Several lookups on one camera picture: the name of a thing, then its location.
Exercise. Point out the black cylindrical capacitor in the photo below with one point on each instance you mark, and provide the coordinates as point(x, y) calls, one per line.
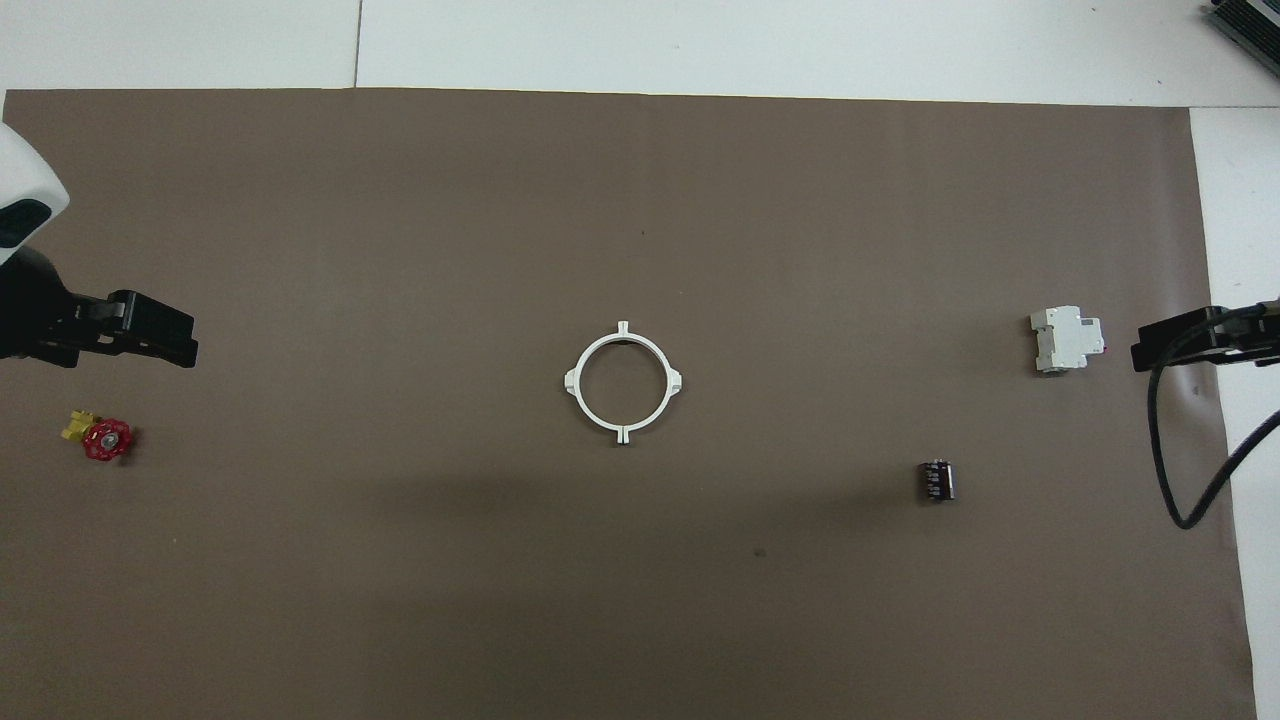
point(937, 480)

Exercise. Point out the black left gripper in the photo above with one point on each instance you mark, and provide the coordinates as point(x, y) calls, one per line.
point(40, 310)

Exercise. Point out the grey ribbed device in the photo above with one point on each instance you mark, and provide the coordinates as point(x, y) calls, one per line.
point(1250, 25)

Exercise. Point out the red yellow valve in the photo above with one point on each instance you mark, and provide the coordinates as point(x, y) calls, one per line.
point(106, 440)

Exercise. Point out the white circuit breaker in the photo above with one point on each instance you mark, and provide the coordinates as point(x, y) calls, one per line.
point(1062, 340)

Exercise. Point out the brown table mat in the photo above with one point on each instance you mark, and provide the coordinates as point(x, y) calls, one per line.
point(620, 580)

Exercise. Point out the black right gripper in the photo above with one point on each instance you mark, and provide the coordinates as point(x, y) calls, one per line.
point(1250, 330)

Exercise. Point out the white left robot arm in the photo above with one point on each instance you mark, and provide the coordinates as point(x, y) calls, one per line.
point(25, 180)

